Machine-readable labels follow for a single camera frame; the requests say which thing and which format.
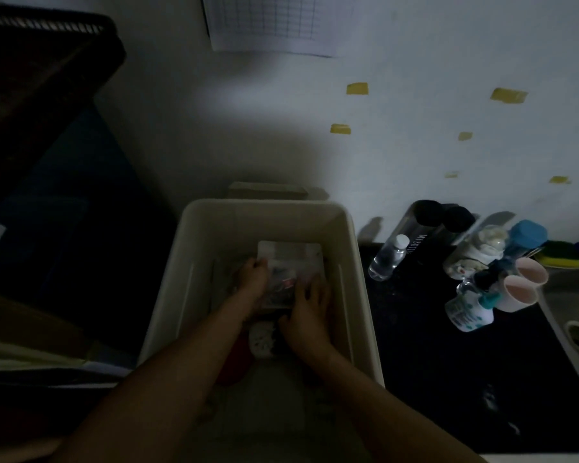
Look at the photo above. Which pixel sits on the person's left forearm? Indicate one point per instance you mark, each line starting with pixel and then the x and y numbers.
pixel 164 390

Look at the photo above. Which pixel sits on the orange red round jar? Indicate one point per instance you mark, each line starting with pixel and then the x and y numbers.
pixel 234 361

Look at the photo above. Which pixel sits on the person's right forearm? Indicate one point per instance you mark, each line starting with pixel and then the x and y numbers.
pixel 391 414

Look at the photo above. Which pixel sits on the steel sink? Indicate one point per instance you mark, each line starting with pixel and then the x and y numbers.
pixel 571 303

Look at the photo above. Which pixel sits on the person's left hand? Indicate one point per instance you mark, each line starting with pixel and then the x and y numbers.
pixel 252 284

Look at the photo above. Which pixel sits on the clear bottle white cap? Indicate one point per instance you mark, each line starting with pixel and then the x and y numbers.
pixel 388 257

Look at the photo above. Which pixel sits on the cream plush covered bottle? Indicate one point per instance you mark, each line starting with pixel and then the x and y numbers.
pixel 477 250

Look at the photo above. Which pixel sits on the black woven tray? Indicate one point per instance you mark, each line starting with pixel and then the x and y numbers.
pixel 43 67

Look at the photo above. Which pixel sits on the white plastic storage bin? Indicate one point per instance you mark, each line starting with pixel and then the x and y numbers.
pixel 251 221

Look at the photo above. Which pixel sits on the zip pouch red label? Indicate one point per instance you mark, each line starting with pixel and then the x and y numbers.
pixel 289 262

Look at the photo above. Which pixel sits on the white cup pink inside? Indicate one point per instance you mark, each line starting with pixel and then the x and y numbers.
pixel 531 273
pixel 518 294

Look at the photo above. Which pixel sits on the blue plastic bottle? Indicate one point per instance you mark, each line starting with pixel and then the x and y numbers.
pixel 528 233

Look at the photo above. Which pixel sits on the white lotion bottle teal cap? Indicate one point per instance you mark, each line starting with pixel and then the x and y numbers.
pixel 468 315

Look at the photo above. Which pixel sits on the black table countertop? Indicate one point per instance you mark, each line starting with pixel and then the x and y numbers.
pixel 439 371

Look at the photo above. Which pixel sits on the yellow green sponge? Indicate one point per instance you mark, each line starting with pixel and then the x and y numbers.
pixel 559 253

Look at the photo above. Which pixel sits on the person's right hand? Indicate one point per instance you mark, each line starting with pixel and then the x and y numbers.
pixel 311 323

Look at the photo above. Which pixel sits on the clear cotton swab box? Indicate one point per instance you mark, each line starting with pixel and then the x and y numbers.
pixel 263 339

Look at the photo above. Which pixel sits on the small glass bowl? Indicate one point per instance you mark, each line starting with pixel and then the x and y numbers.
pixel 465 285

